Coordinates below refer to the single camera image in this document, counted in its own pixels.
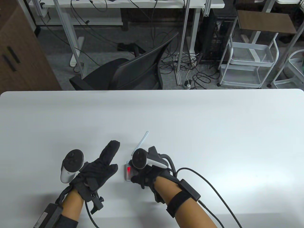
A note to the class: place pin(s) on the white metal utility cart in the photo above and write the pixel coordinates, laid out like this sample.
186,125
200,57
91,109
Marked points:
251,52
294,61

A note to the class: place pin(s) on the aluminium frame post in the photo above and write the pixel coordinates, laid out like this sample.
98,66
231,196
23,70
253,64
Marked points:
68,35
206,8
183,35

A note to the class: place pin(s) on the white background desk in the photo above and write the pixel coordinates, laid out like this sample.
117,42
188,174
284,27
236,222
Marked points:
142,3

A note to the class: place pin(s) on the grey forearm sensor box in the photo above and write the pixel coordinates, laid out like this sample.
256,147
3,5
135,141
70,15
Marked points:
47,216

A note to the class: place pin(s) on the person's right forearm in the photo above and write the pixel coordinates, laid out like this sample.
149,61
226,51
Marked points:
190,213

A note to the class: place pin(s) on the black arm sleeve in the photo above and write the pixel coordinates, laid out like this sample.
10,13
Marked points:
68,223

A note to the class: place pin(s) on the black forearm sensor box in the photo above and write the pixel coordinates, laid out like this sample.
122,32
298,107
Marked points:
190,189

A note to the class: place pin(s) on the white and black controller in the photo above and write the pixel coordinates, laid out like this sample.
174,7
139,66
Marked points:
71,159
139,158

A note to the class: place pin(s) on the person's left hand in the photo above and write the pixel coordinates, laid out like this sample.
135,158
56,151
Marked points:
97,171

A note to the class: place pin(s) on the person's left forearm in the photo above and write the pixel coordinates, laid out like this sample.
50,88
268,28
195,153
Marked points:
72,204

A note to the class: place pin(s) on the black office chair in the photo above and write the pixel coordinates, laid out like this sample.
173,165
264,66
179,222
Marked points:
133,73

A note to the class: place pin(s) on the brown top side table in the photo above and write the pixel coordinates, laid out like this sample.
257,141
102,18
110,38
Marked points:
266,21

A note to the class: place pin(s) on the black computer tower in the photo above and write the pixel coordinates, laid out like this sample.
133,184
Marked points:
213,35

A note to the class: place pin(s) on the person's right hand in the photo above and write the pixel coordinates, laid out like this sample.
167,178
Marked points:
149,175

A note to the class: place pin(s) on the brown wooden cabinet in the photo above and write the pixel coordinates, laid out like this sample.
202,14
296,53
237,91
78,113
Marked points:
23,61

